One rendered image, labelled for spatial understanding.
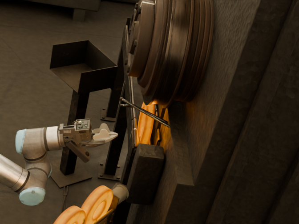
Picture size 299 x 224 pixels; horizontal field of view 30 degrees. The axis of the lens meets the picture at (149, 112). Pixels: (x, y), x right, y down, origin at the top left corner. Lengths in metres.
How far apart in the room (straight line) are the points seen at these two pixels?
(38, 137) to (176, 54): 0.62
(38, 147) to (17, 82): 1.65
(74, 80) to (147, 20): 0.86
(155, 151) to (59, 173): 1.11
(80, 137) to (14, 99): 1.52
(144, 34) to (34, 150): 0.61
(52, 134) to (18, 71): 1.79
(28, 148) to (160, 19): 0.69
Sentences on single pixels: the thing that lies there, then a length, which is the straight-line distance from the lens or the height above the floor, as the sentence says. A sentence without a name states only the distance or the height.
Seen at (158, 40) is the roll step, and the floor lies 1.20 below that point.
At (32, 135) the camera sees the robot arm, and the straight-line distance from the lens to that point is 2.09.
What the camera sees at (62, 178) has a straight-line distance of 2.98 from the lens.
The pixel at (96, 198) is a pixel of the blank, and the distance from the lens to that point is 1.78.
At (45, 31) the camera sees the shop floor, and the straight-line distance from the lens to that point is 4.37.
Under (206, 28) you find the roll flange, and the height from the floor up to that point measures 1.26.
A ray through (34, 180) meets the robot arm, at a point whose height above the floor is 0.61.
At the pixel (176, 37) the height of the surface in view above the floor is 1.24.
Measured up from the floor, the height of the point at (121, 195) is 0.69.
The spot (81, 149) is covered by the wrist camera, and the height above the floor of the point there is 0.68.
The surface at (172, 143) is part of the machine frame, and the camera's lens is 1.93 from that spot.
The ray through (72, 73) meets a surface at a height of 0.59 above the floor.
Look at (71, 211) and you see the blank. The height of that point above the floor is 0.80.
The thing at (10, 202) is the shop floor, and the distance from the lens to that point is 2.84.
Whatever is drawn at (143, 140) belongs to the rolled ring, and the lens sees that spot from 2.15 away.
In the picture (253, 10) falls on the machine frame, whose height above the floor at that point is 1.48.
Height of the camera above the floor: 2.00
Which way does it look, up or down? 33 degrees down
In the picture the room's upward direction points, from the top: 15 degrees clockwise
